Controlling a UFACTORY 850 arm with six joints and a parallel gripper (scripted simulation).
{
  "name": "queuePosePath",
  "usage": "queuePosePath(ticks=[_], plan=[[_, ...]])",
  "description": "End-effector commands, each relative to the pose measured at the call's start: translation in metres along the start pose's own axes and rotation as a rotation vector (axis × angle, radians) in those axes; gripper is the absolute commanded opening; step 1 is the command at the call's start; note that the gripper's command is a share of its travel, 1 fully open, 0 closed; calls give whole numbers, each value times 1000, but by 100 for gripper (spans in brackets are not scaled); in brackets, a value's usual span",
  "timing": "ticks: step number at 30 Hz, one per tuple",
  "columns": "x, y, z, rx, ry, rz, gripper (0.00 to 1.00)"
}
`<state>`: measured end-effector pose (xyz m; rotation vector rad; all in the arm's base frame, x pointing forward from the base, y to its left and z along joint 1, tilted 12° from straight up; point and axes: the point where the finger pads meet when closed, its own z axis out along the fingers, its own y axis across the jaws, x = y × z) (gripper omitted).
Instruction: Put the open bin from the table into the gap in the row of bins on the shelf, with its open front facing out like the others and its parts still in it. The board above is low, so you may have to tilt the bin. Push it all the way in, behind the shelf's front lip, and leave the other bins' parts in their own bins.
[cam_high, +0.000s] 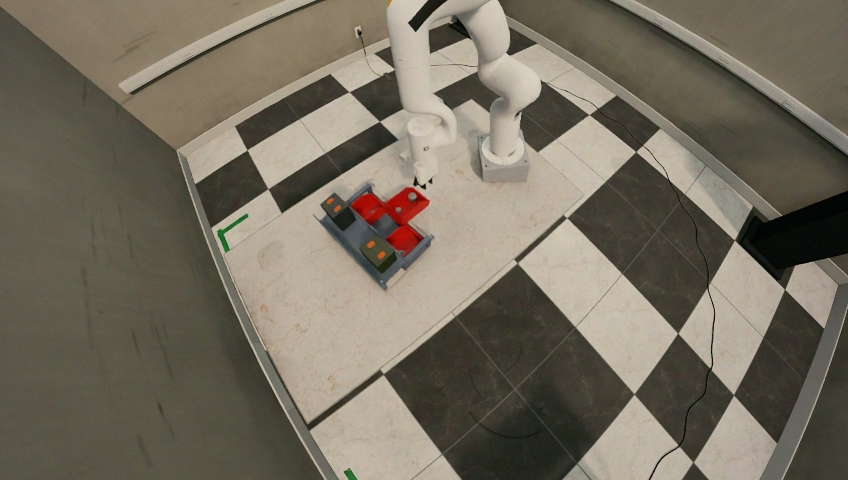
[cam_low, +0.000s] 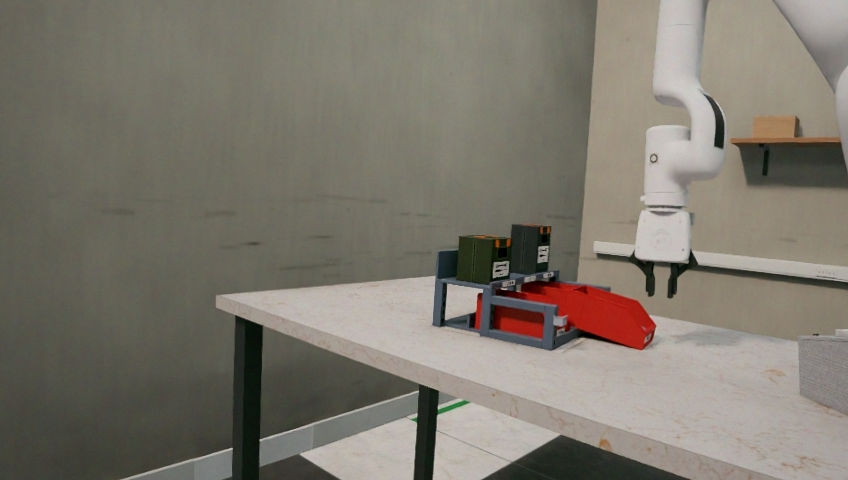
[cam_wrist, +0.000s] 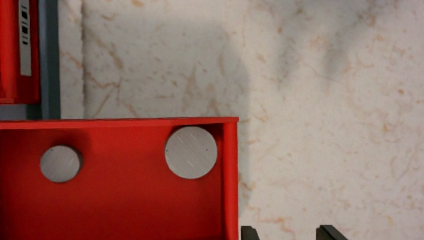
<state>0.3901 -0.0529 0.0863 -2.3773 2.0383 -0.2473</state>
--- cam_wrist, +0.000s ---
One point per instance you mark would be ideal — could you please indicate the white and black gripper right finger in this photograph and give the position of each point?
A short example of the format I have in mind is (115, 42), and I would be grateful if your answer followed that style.
(328, 232)

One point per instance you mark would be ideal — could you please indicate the red bin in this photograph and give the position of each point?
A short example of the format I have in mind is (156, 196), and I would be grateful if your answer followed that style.
(125, 189)
(19, 52)

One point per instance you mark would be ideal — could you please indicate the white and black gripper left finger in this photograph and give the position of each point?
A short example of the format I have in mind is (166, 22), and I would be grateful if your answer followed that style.
(249, 233)

